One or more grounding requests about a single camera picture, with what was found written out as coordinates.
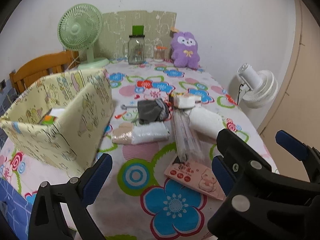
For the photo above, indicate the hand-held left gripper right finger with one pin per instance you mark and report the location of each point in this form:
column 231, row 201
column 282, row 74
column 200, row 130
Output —
column 222, row 177

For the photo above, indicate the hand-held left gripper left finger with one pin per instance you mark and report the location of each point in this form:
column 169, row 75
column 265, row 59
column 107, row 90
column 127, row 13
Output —
column 97, row 176

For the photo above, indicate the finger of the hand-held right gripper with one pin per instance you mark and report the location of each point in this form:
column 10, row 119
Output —
column 290, row 145

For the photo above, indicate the pink pig printed packet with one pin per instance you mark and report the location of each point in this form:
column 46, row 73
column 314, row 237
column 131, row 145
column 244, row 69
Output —
column 197, row 178

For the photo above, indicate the clear plastic package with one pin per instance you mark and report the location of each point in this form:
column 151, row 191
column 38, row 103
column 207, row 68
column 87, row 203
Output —
column 185, row 135

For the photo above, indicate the white towel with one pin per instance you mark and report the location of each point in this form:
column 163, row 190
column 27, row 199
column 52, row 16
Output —
column 206, row 122

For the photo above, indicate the yellow printed fabric storage box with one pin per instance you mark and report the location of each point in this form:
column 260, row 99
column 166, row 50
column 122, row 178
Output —
column 82, row 120

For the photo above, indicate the dark grey cloth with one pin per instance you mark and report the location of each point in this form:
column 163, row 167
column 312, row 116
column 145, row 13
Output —
column 150, row 111

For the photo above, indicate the printed tissue pack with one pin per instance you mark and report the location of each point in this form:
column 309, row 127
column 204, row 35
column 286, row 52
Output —
column 186, row 102

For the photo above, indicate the floral tablecloth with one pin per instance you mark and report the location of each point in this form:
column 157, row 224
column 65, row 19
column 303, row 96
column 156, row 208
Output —
column 172, row 205

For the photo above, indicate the white fan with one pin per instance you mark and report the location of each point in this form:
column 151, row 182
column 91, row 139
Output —
column 260, row 87

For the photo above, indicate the beige door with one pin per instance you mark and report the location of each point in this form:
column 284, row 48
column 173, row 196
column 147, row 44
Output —
column 300, row 80

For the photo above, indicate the orange and green packet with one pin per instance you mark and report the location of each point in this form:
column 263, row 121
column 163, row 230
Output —
column 48, row 120

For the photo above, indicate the white item in box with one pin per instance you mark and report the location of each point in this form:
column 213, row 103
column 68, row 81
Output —
column 58, row 112

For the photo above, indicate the blue bedsheet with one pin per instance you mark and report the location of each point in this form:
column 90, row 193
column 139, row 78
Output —
column 12, row 197

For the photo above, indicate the wooden bed headboard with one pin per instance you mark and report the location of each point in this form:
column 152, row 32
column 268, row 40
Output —
column 32, row 70

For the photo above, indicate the purple plush bunny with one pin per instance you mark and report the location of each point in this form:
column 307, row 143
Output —
column 185, row 52

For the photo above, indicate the glass jar mug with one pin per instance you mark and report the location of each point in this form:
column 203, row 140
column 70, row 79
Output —
column 136, row 51

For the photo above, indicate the clear swab container orange lid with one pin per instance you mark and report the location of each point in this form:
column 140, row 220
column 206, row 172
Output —
column 159, row 55

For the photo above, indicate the green desk fan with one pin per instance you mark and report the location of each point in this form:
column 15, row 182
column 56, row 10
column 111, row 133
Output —
column 75, row 28

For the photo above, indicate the green plastic cup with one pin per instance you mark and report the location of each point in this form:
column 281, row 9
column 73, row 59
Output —
column 138, row 30

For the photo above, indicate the green cartoon printed board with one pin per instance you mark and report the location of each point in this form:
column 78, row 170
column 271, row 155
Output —
column 160, row 25

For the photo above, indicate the wall socket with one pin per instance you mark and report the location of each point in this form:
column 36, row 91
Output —
column 2, row 85

